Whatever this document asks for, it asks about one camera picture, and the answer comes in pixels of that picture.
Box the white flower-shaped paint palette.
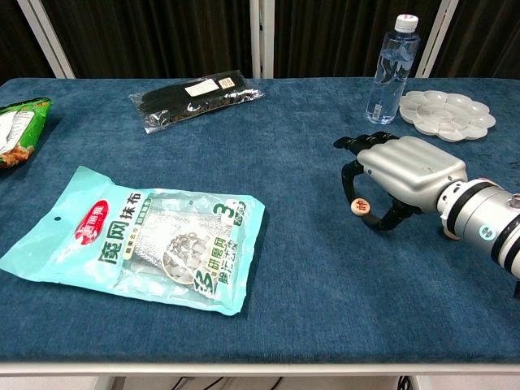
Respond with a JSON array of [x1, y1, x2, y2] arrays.
[[398, 90, 497, 143]]

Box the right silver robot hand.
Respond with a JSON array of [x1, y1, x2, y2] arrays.
[[333, 132, 467, 232]]

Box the clear plastic water bottle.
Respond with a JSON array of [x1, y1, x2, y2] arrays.
[[365, 14, 422, 126]]

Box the black gloves in clear bag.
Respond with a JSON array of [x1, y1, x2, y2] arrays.
[[128, 69, 266, 134]]

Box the black pleated curtain panel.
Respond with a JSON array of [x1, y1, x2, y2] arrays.
[[0, 0, 56, 82], [274, 0, 444, 78], [40, 0, 253, 79], [430, 0, 520, 79]]

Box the white partition frame post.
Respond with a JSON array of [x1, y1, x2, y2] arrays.
[[15, 0, 76, 79], [249, 0, 276, 79], [414, 0, 460, 78]]

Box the chess piece red general character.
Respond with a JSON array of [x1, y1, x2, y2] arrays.
[[350, 197, 372, 218]]

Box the blue fabric tablecloth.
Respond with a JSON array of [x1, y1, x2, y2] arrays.
[[0, 77, 520, 365]]

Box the green snack bag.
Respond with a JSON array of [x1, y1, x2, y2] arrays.
[[0, 96, 53, 171]]

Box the white table frame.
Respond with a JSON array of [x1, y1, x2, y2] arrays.
[[0, 360, 520, 390]]

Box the teal dishcloth package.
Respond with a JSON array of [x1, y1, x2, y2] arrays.
[[0, 165, 266, 317]]

